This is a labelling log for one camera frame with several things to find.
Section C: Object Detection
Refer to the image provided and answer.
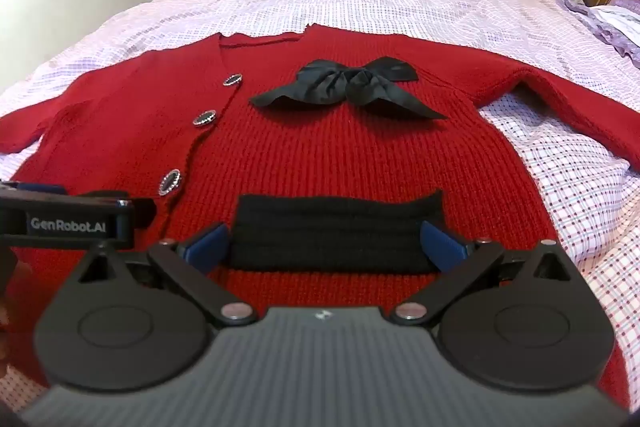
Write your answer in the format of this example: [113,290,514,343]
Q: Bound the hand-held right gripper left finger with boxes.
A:
[75,221,257,327]

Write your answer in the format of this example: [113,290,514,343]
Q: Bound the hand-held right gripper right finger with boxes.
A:
[389,220,576,327]

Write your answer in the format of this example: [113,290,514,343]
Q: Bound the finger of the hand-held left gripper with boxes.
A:
[82,190,157,225]
[0,181,68,197]

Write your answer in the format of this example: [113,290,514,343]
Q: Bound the red knitted cardigan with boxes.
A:
[0,23,640,408]

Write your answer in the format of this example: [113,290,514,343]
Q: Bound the purple ruffled cloth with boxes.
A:
[555,0,640,70]

